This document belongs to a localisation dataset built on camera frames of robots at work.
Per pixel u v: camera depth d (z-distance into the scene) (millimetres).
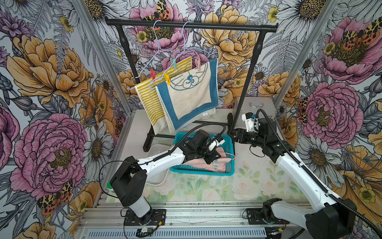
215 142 716
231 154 854
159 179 869
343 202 399
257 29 550
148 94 720
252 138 649
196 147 645
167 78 668
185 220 744
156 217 739
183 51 894
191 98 834
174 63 745
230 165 833
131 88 650
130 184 438
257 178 875
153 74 675
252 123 686
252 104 1033
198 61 714
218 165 873
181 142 629
